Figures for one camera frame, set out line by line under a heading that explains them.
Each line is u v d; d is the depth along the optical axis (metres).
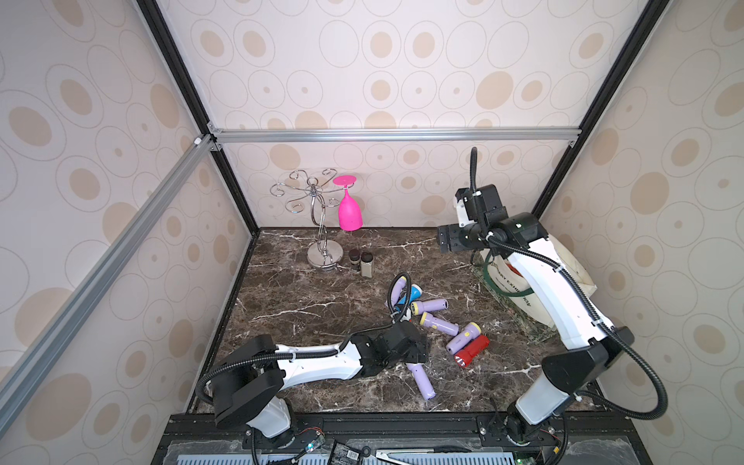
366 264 1.00
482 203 0.54
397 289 1.00
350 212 0.93
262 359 0.44
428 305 0.95
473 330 0.89
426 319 0.90
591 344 0.42
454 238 0.67
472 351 0.85
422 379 0.80
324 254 1.09
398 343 0.60
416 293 0.97
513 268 0.52
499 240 0.50
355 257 1.00
